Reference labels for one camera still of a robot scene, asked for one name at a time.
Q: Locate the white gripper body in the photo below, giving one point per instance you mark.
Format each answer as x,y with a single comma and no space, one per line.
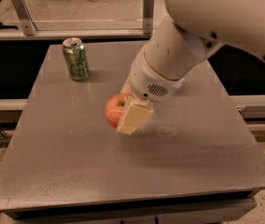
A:
149,79

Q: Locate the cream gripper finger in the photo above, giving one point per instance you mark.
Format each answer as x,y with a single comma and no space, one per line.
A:
126,87
135,114

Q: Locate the red apple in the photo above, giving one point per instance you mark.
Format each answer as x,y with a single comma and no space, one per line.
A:
114,108

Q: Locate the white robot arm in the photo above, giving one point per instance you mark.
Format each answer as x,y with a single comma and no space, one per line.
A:
191,32

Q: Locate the green soda can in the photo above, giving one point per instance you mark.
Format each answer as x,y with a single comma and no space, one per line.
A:
76,59

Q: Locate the grey table cabinet base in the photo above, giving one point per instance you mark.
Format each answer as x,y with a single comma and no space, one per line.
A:
200,209

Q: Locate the middle metal railing bracket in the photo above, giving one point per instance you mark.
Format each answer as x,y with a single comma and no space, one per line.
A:
148,15

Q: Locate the metal railing bracket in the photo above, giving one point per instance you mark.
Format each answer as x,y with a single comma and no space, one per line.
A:
148,15
27,25

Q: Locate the left metal railing bracket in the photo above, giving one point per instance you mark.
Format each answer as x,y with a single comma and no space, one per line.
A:
27,25

